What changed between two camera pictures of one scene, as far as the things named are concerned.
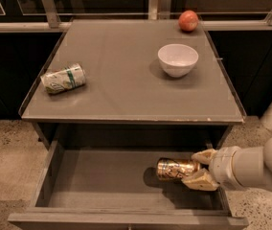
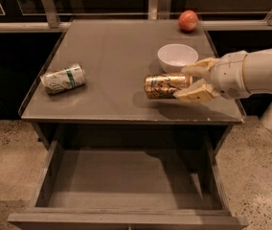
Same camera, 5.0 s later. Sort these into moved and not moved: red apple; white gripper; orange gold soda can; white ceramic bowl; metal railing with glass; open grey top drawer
Moved: white gripper; orange gold soda can
Not moved: white ceramic bowl; open grey top drawer; red apple; metal railing with glass
